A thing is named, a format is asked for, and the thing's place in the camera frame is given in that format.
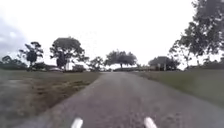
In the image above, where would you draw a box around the broad round tree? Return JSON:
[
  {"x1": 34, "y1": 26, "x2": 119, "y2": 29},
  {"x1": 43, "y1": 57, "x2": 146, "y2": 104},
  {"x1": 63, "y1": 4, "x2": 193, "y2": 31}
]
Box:
[{"x1": 104, "y1": 49, "x2": 138, "y2": 70}]

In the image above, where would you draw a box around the small low tree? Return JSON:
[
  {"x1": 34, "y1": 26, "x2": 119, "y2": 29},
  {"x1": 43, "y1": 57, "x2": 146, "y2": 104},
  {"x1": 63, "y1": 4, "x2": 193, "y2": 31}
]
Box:
[{"x1": 88, "y1": 56, "x2": 106, "y2": 72}]

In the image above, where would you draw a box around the low building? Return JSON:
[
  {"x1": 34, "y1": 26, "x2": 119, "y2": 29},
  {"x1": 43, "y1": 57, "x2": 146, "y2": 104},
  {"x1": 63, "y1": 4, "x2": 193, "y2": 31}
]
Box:
[{"x1": 72, "y1": 64, "x2": 87, "y2": 73}]

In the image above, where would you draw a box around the grey asphalt path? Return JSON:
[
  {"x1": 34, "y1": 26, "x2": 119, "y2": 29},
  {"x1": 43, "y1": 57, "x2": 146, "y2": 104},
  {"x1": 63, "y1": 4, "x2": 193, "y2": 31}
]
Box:
[{"x1": 13, "y1": 71, "x2": 224, "y2": 128}]

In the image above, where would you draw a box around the large dark tree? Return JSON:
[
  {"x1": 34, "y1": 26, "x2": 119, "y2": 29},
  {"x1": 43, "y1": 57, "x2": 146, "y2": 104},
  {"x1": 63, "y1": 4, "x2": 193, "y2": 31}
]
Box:
[{"x1": 49, "y1": 36, "x2": 90, "y2": 71}]

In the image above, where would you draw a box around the dark tree clump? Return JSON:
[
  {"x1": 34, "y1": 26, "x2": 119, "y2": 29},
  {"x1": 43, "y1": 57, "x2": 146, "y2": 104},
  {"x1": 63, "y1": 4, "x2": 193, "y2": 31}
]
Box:
[{"x1": 148, "y1": 55, "x2": 181, "y2": 71}]

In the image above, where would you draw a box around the robot's own part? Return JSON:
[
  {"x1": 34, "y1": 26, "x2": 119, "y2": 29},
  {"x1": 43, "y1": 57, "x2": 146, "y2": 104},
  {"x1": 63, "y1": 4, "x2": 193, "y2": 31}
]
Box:
[
  {"x1": 143, "y1": 116, "x2": 158, "y2": 128},
  {"x1": 70, "y1": 117, "x2": 84, "y2": 128}
]

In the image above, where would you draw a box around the patchy grass field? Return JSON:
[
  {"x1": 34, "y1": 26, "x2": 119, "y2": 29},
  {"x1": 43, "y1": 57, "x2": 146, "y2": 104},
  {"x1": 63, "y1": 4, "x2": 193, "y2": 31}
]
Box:
[{"x1": 0, "y1": 69, "x2": 103, "y2": 128}]

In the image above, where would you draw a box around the thin sparse tree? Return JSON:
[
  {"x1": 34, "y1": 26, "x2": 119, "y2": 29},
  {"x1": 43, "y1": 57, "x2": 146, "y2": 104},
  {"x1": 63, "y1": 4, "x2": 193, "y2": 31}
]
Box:
[{"x1": 17, "y1": 41, "x2": 45, "y2": 70}]

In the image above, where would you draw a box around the green grass slope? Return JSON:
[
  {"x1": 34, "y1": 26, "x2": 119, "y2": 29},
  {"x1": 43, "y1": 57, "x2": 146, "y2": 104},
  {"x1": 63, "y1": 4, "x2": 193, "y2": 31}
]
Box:
[{"x1": 134, "y1": 68, "x2": 224, "y2": 109}]

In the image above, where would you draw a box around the tall leafy tree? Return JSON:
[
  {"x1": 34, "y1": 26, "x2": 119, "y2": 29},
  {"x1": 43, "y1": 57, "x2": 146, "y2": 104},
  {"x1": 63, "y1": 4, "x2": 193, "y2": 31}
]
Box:
[{"x1": 168, "y1": 0, "x2": 224, "y2": 68}]

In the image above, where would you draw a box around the low dark tree line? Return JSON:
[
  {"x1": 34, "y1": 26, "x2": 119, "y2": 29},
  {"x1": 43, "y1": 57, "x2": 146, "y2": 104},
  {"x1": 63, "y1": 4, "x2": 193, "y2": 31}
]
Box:
[{"x1": 0, "y1": 55, "x2": 28, "y2": 71}]

